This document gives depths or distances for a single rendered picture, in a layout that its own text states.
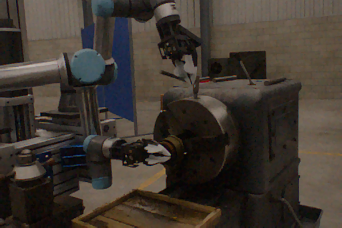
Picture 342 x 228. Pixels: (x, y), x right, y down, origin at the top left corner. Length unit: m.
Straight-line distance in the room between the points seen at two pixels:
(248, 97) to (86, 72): 0.58
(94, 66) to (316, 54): 10.12
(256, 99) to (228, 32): 10.27
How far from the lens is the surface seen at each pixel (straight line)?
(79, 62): 1.16
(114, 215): 1.18
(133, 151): 1.10
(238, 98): 1.29
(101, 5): 1.11
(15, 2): 1.68
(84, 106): 1.34
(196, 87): 1.22
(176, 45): 1.02
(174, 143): 1.12
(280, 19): 11.18
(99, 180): 1.28
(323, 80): 11.07
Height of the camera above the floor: 1.38
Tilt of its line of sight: 7 degrees down
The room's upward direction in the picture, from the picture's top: 2 degrees counter-clockwise
